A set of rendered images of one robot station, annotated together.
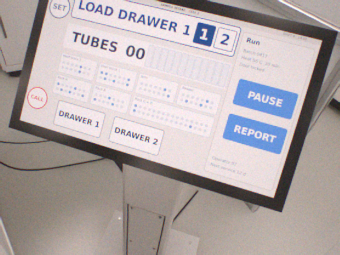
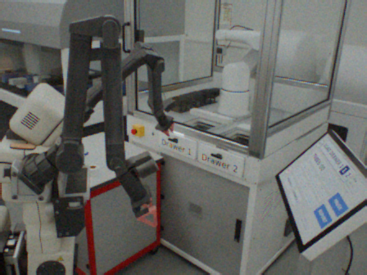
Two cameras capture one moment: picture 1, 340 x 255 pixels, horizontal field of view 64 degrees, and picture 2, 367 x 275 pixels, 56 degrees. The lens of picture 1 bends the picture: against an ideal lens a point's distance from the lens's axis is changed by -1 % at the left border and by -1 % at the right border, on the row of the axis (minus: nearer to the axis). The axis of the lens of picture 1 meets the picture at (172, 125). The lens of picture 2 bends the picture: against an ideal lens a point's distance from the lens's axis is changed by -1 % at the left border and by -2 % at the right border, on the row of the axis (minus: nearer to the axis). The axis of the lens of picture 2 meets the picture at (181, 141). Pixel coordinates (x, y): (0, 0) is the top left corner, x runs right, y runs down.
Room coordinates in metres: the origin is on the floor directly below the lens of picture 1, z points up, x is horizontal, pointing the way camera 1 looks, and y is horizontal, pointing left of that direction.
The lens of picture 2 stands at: (-0.19, -1.04, 1.66)
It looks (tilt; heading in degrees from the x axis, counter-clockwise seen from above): 22 degrees down; 86
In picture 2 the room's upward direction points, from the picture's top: 2 degrees clockwise
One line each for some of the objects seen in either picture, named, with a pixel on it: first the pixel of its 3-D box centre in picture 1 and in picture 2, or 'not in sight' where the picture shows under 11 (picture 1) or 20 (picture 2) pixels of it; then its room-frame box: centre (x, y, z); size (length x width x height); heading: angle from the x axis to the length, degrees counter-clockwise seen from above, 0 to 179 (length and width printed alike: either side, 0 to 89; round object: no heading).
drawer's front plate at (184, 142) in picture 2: not in sight; (177, 143); (-0.07, 0.89, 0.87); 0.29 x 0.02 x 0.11; 135
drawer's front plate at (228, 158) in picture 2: not in sight; (219, 160); (0.16, 0.67, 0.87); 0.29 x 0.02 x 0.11; 135
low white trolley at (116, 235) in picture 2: not in sight; (98, 207); (-0.57, 0.97, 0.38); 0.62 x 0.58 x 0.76; 135
